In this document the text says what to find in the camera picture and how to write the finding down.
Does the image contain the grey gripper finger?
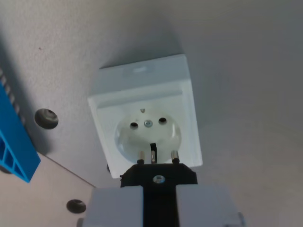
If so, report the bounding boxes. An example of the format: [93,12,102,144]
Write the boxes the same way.
[84,186,144,227]
[175,184,242,227]

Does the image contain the blue ribbed finger, grey base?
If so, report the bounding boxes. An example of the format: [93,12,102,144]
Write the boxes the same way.
[0,68,42,184]

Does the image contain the white wall socket box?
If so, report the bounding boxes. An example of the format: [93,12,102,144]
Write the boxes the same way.
[87,53,204,179]

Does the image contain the black two-pin power plug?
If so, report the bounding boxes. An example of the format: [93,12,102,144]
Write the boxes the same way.
[119,150,198,227]

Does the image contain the grey aluminium mounting plate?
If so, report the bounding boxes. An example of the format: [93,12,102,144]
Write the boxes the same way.
[0,0,303,227]
[0,154,97,227]

